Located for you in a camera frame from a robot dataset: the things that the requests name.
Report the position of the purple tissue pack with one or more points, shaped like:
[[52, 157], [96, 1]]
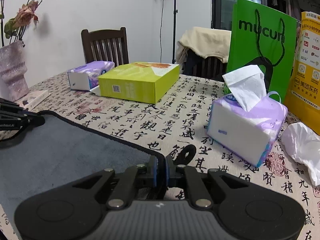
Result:
[[247, 121], [85, 77]]

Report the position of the far purple tissue pack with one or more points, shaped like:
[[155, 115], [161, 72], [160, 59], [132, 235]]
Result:
[[85, 77]]

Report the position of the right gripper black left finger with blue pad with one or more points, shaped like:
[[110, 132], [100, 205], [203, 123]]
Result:
[[144, 181]]

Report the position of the studio light on stand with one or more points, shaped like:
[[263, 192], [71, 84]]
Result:
[[174, 28]]

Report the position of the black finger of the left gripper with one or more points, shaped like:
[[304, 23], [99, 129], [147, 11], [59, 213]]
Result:
[[37, 121]]

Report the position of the dried pink rose bouquet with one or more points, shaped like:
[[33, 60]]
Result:
[[15, 27]]

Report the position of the near purple tissue pack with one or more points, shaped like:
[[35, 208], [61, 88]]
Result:
[[247, 121]]

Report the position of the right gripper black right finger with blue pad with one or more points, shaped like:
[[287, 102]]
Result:
[[182, 176]]

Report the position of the purple grey microfibre towel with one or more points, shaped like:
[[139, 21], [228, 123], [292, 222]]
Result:
[[61, 179]]

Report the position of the purple speckled ceramic vase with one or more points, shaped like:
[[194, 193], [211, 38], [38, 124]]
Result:
[[13, 69]]

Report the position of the dark wooden chair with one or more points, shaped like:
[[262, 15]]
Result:
[[105, 45]]

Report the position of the yellow printed paper bag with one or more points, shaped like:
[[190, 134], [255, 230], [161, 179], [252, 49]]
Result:
[[302, 98]]

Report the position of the white pink flat box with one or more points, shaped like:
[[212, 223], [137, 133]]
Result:
[[32, 99]]

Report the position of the crumpled white tissue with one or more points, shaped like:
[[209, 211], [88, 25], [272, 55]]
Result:
[[302, 144]]

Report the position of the lime green cardboard box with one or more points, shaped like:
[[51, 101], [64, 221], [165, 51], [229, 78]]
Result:
[[145, 82]]

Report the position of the calligraphy print tablecloth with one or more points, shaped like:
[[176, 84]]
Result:
[[178, 119]]

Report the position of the green mucun paper bag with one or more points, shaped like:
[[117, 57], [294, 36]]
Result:
[[265, 37]]

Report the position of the chair with beige cloth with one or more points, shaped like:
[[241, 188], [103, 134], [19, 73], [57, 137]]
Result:
[[203, 52]]

